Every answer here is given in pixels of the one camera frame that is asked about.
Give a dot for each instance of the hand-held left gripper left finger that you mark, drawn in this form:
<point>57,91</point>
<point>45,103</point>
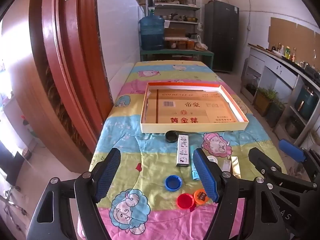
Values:
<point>107,176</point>

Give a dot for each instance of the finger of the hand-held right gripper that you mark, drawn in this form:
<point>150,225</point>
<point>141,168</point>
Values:
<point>291,150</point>
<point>265,162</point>

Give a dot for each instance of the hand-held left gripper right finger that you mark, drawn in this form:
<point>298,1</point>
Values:
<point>205,176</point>

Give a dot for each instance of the white bottle cap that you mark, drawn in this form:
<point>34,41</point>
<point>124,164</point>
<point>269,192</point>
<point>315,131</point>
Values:
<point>212,159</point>

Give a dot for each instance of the orange bottle cap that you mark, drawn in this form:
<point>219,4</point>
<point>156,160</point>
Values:
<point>200,196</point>

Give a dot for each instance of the gold rectangular box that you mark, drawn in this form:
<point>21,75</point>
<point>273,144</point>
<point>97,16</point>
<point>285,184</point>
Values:
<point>235,166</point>

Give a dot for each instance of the teal lighter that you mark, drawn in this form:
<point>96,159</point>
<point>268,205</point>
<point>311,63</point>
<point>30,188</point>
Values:
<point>193,147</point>

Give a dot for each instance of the red bottle cap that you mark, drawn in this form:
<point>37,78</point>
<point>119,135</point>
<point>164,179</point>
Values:
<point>185,201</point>

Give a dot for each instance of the blue bottle cap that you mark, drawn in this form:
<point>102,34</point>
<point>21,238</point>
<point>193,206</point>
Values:
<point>173,182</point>

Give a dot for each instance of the white patterned lighter box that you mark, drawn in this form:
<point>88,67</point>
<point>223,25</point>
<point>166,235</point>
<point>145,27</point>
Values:
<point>182,152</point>

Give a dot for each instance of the black bottle cap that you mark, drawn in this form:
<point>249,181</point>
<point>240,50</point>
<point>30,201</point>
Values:
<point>171,137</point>

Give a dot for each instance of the shallow cardboard box tray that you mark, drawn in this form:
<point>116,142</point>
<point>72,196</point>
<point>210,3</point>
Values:
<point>187,105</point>

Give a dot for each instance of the metal pot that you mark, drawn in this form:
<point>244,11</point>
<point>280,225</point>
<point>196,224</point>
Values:
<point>292,127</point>

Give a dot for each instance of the dark green planter with plant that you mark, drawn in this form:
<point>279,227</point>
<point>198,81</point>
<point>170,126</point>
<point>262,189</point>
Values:
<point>273,115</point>

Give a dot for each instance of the cartoon sheep printed blanket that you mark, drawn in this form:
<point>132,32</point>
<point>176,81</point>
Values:
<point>150,155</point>

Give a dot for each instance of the dark green air fryer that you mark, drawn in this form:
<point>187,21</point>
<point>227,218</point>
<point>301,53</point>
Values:
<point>306,102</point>

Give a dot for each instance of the brown planter with plant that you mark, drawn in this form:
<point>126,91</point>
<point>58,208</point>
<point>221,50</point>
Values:
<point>263,102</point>

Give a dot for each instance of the white kitchen counter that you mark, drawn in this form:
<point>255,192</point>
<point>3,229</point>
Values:
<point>275,65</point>

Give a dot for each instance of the group of condiment bottles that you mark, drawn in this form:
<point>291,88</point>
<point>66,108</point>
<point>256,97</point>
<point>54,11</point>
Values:
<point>285,51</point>

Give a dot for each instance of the brown wooden door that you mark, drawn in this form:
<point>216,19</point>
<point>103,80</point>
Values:
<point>65,67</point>

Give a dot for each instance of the green low table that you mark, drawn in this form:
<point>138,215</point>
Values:
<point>175,52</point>

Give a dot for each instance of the plastic bag of food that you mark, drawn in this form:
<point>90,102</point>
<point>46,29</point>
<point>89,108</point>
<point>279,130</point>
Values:
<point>201,45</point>

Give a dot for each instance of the amber food jar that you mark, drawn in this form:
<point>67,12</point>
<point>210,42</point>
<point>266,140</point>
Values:
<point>171,44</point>
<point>181,44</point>
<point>191,44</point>

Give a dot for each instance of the dark grey refrigerator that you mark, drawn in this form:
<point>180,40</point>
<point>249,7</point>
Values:
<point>221,35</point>

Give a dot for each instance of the brown cardboard box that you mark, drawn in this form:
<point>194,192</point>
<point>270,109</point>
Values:
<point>175,32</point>

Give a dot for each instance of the blue water jug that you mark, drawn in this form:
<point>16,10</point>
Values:
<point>151,33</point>

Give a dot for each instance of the white metal shelf rack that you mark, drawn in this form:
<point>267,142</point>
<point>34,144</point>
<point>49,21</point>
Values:
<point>175,6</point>

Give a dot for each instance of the cardboard sheet on wall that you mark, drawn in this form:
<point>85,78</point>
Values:
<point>290,35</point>

